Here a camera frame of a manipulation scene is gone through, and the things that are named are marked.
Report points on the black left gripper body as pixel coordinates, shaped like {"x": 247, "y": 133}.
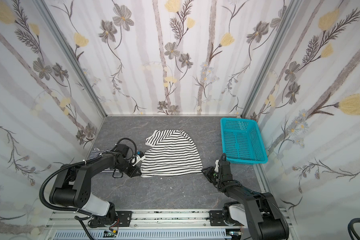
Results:
{"x": 132, "y": 169}

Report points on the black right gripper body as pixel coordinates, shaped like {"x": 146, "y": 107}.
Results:
{"x": 211, "y": 174}

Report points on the blue white striped tank top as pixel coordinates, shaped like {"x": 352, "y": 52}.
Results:
{"x": 97, "y": 152}

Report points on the black white striped tank top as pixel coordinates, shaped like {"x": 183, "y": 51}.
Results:
{"x": 172, "y": 153}

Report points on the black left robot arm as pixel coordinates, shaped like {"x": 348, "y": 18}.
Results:
{"x": 69, "y": 188}

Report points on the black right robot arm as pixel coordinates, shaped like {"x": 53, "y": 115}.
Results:
{"x": 258, "y": 212}

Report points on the teal plastic basket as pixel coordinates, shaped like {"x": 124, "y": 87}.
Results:
{"x": 242, "y": 141}

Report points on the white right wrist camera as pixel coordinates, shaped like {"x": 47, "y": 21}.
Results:
{"x": 217, "y": 166}

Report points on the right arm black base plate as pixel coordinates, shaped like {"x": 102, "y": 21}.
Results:
{"x": 216, "y": 218}

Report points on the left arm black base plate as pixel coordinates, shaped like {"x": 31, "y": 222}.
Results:
{"x": 121, "y": 218}

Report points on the white slotted cable duct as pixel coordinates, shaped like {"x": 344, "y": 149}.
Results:
{"x": 165, "y": 234}

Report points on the aluminium mounting rail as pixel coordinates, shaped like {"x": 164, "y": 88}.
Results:
{"x": 147, "y": 219}

